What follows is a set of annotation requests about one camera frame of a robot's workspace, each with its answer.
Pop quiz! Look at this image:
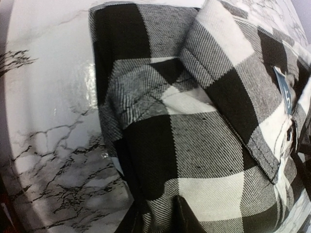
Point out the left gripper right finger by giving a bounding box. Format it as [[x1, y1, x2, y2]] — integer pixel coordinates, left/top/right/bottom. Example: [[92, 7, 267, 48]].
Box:
[[177, 196, 206, 233]]

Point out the red black plaid shirt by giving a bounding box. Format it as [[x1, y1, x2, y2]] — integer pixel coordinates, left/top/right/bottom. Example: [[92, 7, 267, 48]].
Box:
[[0, 179, 12, 233]]

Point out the black white plaid shirt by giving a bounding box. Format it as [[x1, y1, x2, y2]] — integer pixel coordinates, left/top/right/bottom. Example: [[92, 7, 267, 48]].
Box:
[[89, 0, 311, 233]]

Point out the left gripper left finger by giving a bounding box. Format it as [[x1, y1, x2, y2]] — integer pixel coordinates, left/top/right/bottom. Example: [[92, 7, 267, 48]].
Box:
[[115, 195, 146, 233]]

